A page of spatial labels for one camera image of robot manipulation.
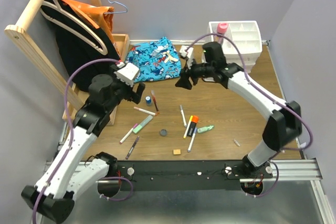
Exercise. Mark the black hanging garment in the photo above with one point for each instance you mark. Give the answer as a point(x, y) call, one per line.
point(76, 42)

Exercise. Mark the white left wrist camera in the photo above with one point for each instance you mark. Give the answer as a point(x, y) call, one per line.
point(127, 73)

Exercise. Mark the pink lid pen tube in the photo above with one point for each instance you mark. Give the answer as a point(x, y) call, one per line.
point(222, 28)

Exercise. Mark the yellow cap white marker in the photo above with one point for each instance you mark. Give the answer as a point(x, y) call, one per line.
point(187, 127)

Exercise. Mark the orange garment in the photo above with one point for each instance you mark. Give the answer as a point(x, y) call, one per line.
point(99, 20)

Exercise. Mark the wooden clothes rack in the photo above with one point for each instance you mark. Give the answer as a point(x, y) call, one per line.
point(18, 33)

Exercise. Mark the dark purple pen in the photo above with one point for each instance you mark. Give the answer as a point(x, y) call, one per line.
point(132, 148)

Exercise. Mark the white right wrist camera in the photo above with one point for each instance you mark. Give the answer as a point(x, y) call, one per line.
point(187, 53)

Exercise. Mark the pink cap white marker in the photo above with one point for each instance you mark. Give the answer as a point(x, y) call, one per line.
point(145, 111)

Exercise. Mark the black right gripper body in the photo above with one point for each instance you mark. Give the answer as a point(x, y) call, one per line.
point(201, 70)

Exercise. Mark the red clear-cap pen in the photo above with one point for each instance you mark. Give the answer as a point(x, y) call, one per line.
point(155, 102)

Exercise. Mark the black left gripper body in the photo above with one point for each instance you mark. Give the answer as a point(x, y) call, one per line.
point(122, 91)

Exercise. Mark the grey round tin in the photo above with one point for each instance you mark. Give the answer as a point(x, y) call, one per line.
point(163, 132)

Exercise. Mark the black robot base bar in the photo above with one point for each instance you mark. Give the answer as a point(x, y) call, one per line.
point(180, 175)

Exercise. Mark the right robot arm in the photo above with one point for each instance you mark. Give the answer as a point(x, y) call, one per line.
point(282, 118)

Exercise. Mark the mint grey highlighter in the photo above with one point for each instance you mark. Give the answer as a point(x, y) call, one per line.
point(139, 127)

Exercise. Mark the tan eraser block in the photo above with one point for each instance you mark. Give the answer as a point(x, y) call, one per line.
point(176, 152)

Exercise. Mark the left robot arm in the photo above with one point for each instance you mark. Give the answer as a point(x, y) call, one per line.
point(54, 195)

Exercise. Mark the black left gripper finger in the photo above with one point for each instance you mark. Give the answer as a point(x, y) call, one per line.
point(135, 97)
point(140, 88)

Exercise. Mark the blue shark print cloth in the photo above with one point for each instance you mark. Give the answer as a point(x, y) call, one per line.
point(157, 60)

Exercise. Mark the grey cap white marker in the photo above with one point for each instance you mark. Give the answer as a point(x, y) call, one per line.
point(183, 116)

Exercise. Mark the purple cap white marker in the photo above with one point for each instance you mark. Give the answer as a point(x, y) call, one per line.
point(128, 134)

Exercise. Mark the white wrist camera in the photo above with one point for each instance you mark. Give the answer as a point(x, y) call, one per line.
point(127, 73)
point(187, 53)

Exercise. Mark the blue cap white marker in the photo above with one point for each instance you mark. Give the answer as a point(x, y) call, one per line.
point(192, 140)

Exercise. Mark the orange black highlighter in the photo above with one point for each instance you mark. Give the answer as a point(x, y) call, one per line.
point(192, 125)

